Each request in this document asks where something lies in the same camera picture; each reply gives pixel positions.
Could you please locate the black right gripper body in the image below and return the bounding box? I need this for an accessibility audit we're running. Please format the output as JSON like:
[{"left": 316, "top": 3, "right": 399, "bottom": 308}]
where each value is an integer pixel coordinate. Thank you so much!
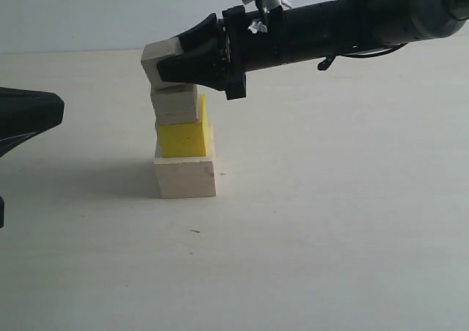
[{"left": 222, "top": 5, "right": 359, "bottom": 100}]

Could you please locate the yellow cube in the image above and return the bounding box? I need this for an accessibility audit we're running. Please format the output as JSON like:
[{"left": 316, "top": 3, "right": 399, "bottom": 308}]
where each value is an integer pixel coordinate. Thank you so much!
[{"left": 155, "top": 94, "right": 211, "bottom": 158}]

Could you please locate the large pale wooden cube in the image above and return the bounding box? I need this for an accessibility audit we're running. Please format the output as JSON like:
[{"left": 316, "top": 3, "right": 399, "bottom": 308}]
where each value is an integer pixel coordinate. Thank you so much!
[{"left": 153, "top": 122, "right": 217, "bottom": 199}]

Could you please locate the small pale wooden cube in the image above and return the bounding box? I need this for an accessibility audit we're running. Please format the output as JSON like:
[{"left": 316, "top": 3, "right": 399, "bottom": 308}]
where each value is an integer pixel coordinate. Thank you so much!
[{"left": 141, "top": 37, "right": 183, "bottom": 90}]

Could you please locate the black right camera cable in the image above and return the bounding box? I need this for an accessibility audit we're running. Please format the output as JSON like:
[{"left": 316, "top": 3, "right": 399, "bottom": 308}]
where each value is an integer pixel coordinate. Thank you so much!
[{"left": 317, "top": 41, "right": 407, "bottom": 72}]

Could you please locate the medium pale wooden cube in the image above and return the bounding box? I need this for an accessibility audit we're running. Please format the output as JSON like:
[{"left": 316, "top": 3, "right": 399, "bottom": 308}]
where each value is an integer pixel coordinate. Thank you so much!
[{"left": 150, "top": 84, "right": 199, "bottom": 125}]

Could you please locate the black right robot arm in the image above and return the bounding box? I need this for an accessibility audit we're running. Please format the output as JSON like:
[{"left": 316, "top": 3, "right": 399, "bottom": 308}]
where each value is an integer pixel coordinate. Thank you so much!
[{"left": 155, "top": 0, "right": 468, "bottom": 100}]

